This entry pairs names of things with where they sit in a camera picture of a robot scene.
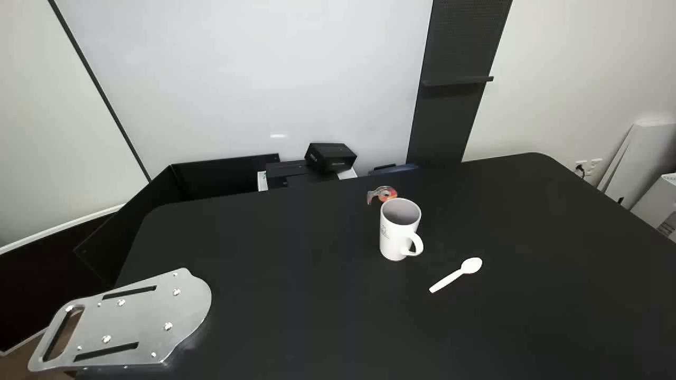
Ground white appliance at right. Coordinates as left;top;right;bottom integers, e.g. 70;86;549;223
597;122;676;239

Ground black vertical pillar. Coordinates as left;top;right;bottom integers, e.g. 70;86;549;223
407;0;513;165

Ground black side table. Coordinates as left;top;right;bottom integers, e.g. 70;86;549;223
74;155;278;286

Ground whiteboard panel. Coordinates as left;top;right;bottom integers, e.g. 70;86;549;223
56;0;434;176

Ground white ceramic mug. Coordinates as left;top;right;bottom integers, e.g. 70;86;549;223
379;199;425;263

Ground white plastic spoon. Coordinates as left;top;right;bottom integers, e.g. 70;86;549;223
427;258;484;294

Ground small black box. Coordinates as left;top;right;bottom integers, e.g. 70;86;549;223
305;141;357;173

